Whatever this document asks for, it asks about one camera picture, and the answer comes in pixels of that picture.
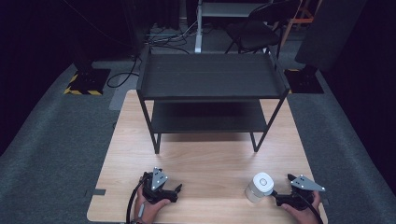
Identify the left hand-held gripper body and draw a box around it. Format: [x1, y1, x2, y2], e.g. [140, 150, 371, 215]
[141, 167, 179, 205]

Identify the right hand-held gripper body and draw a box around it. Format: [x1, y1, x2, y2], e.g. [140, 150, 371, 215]
[276, 174, 327, 211]

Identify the white jar with lid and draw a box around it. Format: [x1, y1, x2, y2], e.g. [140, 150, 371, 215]
[244, 172, 276, 204]

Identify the person's left hand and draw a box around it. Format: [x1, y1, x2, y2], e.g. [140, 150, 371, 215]
[134, 186, 172, 224]

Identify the person's right hand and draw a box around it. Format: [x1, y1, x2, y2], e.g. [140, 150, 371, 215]
[280, 189, 322, 224]

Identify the black two-tier shelf rack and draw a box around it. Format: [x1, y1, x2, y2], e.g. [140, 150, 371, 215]
[135, 45, 290, 155]

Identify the black stand base striped tape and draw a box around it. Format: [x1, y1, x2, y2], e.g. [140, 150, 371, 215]
[63, 61, 112, 96]

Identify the grey padded panel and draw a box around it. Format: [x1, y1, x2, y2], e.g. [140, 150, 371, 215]
[294, 0, 369, 73]

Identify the black folding chair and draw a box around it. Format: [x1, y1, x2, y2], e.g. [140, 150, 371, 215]
[224, 0, 303, 56]

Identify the orange wooden stool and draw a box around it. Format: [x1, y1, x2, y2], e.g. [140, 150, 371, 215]
[279, 0, 323, 49]

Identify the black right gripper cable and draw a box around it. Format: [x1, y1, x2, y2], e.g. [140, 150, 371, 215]
[297, 191, 325, 224]

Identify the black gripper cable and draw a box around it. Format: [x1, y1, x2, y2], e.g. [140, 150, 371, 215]
[297, 191, 325, 224]
[125, 176, 148, 224]

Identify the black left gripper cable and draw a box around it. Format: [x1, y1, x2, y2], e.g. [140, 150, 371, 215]
[125, 176, 148, 224]

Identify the black floor cable loop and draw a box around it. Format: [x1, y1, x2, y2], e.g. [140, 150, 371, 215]
[106, 54, 142, 89]

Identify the bundle of floor cables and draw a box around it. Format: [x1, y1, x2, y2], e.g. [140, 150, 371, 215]
[145, 20, 200, 55]

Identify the white desk frame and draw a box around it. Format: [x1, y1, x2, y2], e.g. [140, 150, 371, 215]
[193, 0, 273, 54]

